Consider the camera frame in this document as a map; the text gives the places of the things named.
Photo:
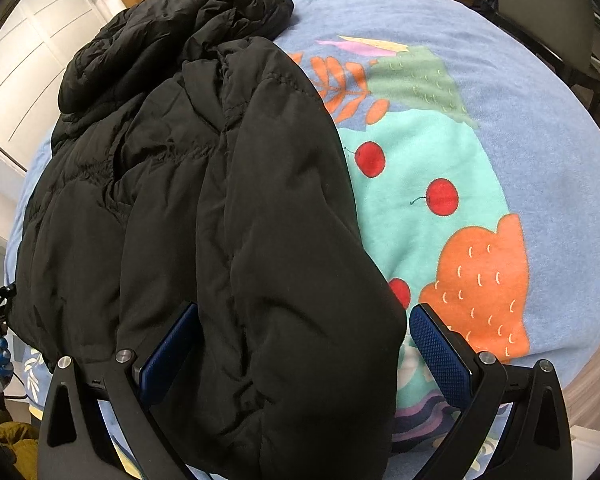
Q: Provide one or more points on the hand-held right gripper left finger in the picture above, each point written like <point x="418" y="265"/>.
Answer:
<point x="167" y="355"/>

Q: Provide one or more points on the black hooded puffer coat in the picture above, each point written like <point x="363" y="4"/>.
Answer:
<point x="205" y="210"/>

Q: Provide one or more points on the blue printed blanket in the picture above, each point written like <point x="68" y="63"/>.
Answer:
<point x="505" y="135"/>

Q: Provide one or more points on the mustard yellow cloth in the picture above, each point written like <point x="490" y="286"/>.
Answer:
<point x="10" y="440"/>

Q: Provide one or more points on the white wardrobe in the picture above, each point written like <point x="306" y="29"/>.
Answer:
<point x="25" y="60"/>

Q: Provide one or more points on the grey-green chair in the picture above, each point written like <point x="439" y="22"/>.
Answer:
<point x="545" y="0"/>

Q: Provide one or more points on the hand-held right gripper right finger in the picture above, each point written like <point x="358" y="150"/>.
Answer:
<point x="440" y="355"/>

